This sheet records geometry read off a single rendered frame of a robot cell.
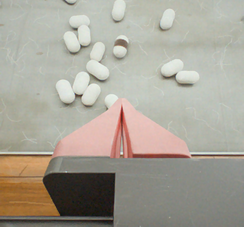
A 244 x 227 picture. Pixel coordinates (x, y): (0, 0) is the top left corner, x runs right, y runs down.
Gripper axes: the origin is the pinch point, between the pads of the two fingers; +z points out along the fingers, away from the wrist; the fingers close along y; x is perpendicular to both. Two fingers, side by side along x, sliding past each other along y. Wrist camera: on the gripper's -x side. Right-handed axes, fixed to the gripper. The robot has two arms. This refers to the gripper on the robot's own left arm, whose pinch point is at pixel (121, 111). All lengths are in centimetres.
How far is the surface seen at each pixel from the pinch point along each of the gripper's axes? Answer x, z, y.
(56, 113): 7.7, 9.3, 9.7
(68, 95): 4.8, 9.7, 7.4
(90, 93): 4.6, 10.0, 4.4
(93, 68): 2.1, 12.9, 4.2
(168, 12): -4.2, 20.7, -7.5
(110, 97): 5.0, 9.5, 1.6
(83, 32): -1.8, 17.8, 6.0
